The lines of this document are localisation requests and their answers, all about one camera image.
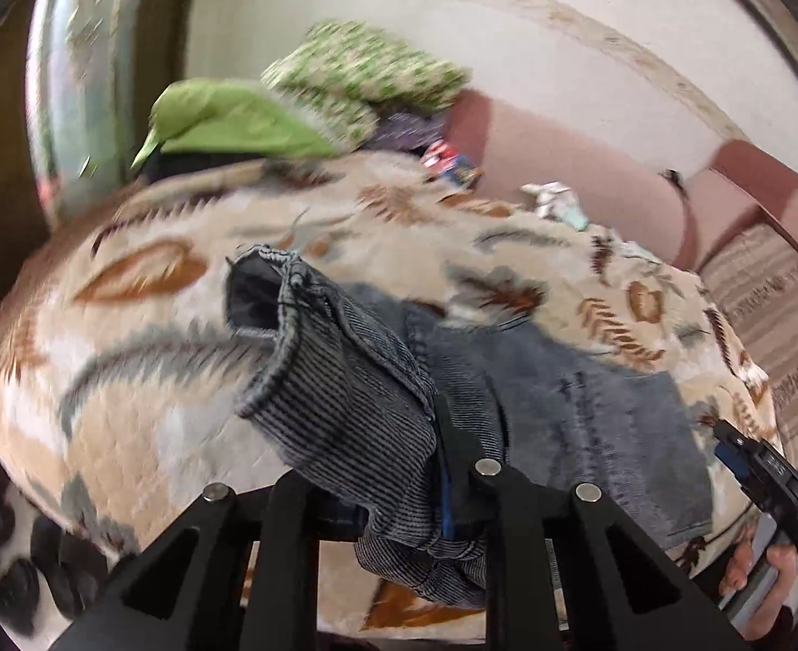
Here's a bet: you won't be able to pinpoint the leaf print blanket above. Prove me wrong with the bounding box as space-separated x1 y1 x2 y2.
0 149 780 645

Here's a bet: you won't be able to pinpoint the purple plastic bag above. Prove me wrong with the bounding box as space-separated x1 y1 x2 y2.
365 112 447 154

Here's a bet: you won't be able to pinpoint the lime green cloth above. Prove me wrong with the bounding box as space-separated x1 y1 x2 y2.
131 79 342 170

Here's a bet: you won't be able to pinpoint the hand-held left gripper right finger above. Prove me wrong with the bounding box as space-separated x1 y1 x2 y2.
432 393 752 651

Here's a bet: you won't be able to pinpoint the striped floral cushion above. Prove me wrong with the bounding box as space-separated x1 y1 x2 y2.
700 224 798 449

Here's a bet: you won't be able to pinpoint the small colourful box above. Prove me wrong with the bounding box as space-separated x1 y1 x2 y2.
420 139 484 191

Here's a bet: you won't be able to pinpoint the pink sofa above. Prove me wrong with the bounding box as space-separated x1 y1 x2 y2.
439 91 798 476

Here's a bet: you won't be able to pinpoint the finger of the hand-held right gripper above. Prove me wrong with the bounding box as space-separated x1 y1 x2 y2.
714 419 759 484

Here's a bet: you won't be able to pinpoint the green patterned quilt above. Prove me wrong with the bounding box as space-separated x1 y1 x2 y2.
259 20 471 150

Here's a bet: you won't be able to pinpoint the grey-blue denim pants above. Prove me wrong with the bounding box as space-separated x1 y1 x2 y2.
226 244 715 608

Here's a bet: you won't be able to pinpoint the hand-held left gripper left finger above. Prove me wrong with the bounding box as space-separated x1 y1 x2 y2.
46 475 327 651

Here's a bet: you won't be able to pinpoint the person's right hand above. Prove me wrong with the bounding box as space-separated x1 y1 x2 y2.
717 529 798 642

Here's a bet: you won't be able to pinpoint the wooden door with patterned glass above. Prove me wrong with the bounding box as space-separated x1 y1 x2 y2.
0 0 196 354

